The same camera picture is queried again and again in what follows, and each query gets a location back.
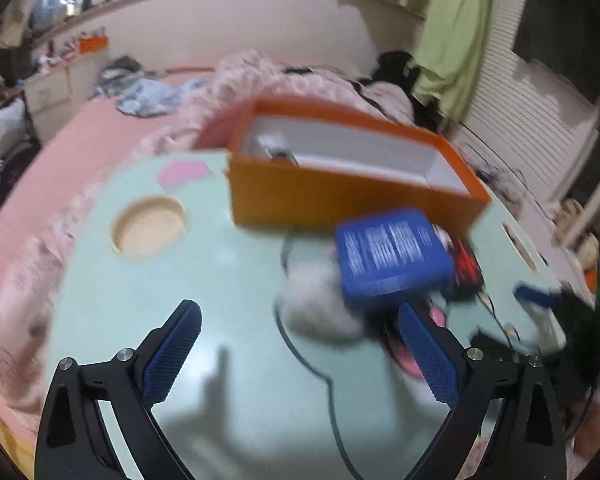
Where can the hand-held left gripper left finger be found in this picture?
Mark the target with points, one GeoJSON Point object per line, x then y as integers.
{"type": "Point", "coordinates": [172, 355]}

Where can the dark hanging cloth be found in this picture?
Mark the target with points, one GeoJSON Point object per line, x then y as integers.
{"type": "Point", "coordinates": [565, 35]}

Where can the pink bedsheet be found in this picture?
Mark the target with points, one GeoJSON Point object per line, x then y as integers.
{"type": "Point", "coordinates": [65, 155]}

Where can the tan plush toy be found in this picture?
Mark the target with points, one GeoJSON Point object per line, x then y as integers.
{"type": "Point", "coordinates": [580, 230]}

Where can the green hanging garment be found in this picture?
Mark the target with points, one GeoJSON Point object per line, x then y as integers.
{"type": "Point", "coordinates": [455, 35]}

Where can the blue card box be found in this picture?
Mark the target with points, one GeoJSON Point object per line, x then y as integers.
{"type": "Point", "coordinates": [390, 255]}

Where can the black clothing pile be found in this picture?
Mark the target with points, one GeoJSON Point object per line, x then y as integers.
{"type": "Point", "coordinates": [395, 67]}

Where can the mint green cartoon desktop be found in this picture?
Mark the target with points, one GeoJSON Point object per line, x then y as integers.
{"type": "Point", "coordinates": [130, 285]}

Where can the bubble wrap packet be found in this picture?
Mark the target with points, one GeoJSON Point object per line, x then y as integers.
{"type": "Point", "coordinates": [315, 305]}

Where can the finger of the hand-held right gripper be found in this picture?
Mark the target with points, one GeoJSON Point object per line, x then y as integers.
{"type": "Point", "coordinates": [532, 296]}

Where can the small orange box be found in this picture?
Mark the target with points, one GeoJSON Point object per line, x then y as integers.
{"type": "Point", "coordinates": [92, 44]}

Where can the white drawer cabinet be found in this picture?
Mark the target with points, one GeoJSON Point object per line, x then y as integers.
{"type": "Point", "coordinates": [50, 87]}

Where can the white slatted wardrobe door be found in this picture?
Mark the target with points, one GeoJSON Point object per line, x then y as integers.
{"type": "Point", "coordinates": [525, 130]}

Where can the black patterned pouch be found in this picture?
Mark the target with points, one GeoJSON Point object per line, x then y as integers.
{"type": "Point", "coordinates": [462, 270]}

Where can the large orange cardboard box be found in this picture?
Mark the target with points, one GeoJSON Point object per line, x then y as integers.
{"type": "Point", "coordinates": [340, 195]}

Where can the dark grey clothing pile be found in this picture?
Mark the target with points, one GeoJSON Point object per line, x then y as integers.
{"type": "Point", "coordinates": [120, 67]}

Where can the light blue clothing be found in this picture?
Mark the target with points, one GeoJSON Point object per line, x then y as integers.
{"type": "Point", "coordinates": [145, 95]}

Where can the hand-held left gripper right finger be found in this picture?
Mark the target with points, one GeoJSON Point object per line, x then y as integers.
{"type": "Point", "coordinates": [427, 355]}

